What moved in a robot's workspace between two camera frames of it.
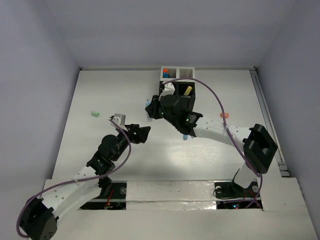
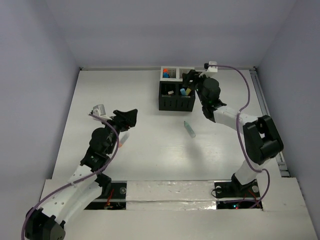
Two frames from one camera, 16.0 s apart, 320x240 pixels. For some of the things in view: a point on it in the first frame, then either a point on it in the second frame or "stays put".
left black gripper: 135,133 -> 119,119
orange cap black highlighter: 164,70 stays put
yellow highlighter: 189,88 stays put
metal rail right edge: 269,124 stays put
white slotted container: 169,73 stays put
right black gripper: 153,107 -> 192,75
